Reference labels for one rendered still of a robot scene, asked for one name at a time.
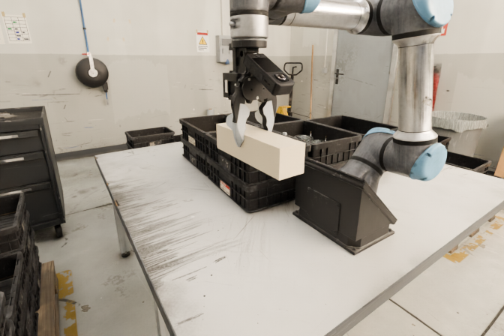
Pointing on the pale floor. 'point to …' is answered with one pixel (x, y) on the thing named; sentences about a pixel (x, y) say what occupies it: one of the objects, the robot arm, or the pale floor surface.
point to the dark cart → (31, 166)
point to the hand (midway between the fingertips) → (255, 139)
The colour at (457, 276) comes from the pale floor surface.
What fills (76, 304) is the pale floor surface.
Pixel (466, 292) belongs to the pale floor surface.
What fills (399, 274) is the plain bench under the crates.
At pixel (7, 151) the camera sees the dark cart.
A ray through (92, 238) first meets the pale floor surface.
